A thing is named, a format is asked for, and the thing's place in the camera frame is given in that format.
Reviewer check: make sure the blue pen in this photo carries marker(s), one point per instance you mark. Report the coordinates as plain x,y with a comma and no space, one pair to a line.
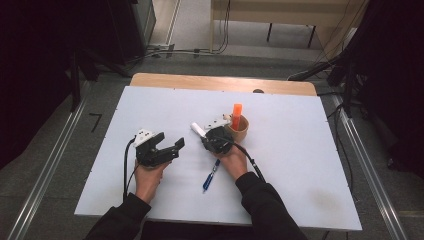
209,178

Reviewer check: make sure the orange marker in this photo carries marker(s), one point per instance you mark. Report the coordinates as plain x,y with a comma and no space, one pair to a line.
236,115

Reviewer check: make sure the tan bear pen holder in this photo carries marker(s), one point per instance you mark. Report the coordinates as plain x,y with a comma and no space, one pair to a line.
241,133

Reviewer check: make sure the white tube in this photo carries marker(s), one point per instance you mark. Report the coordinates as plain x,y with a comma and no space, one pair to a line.
198,129

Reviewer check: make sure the person's right hand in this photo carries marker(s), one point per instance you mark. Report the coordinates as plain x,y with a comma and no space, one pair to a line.
235,163

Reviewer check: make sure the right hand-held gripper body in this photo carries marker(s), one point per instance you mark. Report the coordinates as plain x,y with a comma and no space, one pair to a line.
218,141

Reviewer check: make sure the metal floor rail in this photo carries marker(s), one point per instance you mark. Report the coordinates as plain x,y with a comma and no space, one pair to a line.
370,173
43,173

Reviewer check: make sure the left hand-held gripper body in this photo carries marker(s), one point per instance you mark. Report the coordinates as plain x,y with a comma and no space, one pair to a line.
148,155

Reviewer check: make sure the black power strip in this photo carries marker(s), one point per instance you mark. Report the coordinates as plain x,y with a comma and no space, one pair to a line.
311,70

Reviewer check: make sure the black stand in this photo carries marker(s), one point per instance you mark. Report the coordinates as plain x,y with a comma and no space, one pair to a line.
76,80
348,86

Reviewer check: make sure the grey cabinet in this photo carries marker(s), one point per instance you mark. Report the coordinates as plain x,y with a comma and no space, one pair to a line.
145,20

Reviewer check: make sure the person's left hand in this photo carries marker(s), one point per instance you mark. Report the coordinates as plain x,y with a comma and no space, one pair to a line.
148,180

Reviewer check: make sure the black curtain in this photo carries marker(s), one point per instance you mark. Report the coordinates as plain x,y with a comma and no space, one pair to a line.
396,83
30,66

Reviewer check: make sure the light wooden desk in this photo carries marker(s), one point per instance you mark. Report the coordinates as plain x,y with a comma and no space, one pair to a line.
283,13

